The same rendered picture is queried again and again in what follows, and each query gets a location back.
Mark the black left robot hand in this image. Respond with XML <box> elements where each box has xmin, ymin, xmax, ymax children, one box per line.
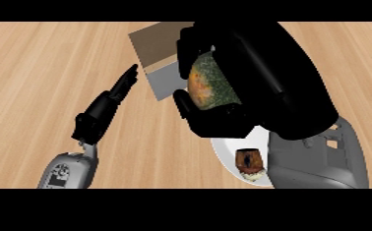
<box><xmin>69</xmin><ymin>63</ymin><xmax>140</xmax><ymax>145</ymax></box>

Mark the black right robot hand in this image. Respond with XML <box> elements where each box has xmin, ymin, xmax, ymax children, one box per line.
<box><xmin>171</xmin><ymin>22</ymin><xmax>339</xmax><ymax>141</ymax></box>

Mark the green orange squash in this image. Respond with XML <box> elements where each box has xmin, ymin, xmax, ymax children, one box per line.
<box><xmin>185</xmin><ymin>51</ymin><xmax>241</xmax><ymax>111</ymax></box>

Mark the brown cardboard box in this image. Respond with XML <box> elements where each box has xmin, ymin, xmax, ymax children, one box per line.
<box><xmin>128</xmin><ymin>22</ymin><xmax>196</xmax><ymax>102</ymax></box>

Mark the white plate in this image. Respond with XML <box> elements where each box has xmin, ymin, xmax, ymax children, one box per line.
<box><xmin>209</xmin><ymin>125</ymin><xmax>274</xmax><ymax>188</ymax></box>

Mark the brown frosted cupcake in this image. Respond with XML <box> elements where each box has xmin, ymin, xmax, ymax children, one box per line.
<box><xmin>233</xmin><ymin>147</ymin><xmax>268</xmax><ymax>182</ymax></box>

